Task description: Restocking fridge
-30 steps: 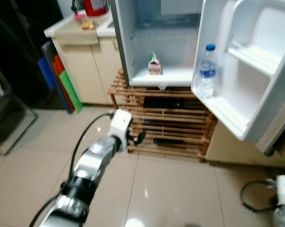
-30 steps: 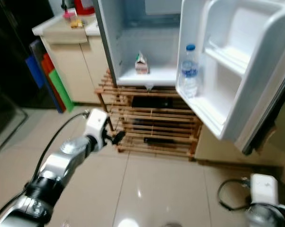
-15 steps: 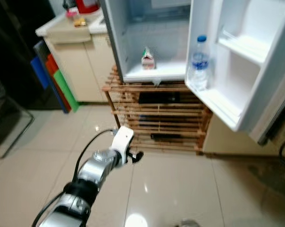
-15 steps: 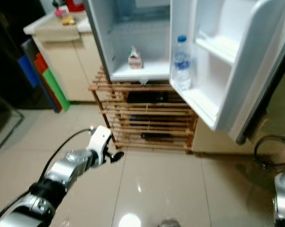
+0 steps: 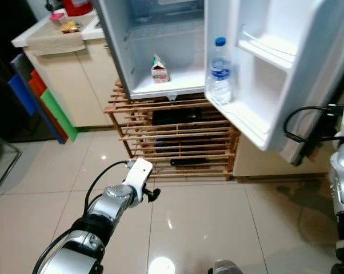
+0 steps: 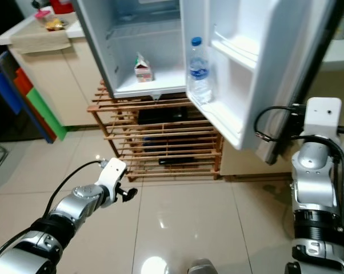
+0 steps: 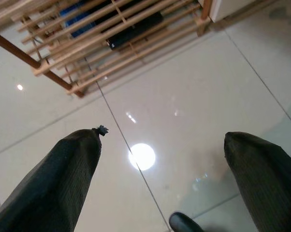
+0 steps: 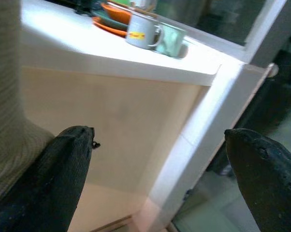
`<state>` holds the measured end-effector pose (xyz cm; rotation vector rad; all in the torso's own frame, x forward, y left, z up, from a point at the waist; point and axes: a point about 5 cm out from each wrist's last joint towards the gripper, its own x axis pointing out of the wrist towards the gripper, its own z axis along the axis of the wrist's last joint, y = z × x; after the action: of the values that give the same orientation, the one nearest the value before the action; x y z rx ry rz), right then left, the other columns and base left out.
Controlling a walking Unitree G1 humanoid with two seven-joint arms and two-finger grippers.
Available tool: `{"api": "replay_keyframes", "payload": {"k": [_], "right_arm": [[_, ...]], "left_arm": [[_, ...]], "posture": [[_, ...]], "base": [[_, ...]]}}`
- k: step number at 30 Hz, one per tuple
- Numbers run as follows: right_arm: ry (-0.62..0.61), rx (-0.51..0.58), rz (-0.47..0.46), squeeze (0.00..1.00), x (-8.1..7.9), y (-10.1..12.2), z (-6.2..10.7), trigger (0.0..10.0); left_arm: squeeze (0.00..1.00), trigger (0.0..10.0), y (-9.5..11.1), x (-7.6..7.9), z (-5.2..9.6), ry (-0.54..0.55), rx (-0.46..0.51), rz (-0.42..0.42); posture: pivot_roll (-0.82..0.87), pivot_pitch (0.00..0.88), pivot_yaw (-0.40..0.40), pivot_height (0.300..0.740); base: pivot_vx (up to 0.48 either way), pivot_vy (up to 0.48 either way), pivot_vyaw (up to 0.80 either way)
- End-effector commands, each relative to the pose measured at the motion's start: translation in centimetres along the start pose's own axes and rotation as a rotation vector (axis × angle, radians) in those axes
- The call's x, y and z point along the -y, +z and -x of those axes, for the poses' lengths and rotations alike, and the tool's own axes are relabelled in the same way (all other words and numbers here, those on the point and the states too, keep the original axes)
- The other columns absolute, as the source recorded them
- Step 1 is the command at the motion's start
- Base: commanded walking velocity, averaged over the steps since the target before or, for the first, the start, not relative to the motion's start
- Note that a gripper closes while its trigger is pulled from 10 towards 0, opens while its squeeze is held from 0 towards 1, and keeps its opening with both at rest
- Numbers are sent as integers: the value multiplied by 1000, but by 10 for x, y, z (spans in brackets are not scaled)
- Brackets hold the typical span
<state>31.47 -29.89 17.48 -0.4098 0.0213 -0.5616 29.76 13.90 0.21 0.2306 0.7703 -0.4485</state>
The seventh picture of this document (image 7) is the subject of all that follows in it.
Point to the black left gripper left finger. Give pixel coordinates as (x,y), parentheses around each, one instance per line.
(56,183)

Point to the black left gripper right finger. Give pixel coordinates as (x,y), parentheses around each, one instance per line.
(268,183)

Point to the black robot foot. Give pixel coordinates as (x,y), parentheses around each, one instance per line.
(181,223)

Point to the wooden slat rack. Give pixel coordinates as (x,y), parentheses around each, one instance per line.
(15,49)

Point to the blue box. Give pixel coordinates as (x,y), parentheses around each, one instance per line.
(77,31)

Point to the black box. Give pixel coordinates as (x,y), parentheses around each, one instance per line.
(119,41)

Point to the beige kitchen cabinet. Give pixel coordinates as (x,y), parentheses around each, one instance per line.
(222,9)

